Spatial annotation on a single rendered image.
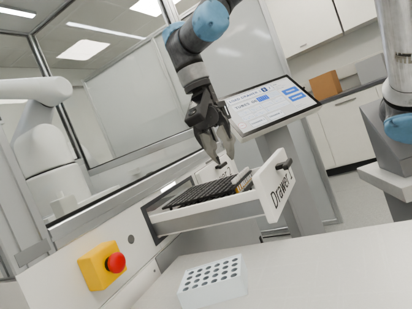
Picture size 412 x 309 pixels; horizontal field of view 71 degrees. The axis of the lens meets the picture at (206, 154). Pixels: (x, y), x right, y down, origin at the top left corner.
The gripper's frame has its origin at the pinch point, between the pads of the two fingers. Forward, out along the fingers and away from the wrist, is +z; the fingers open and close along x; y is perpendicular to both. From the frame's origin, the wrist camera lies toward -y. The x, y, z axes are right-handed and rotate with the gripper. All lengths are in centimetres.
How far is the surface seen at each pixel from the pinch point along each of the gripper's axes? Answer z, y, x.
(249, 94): -19, 94, 14
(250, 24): -73, 167, 15
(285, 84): -17, 110, -3
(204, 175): 6.4, 24.6, 21.4
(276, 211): 14.5, -7.2, -10.5
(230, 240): 34, 28, 24
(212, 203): 8.5, -8.1, 3.3
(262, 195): 9.2, -9.9, -9.8
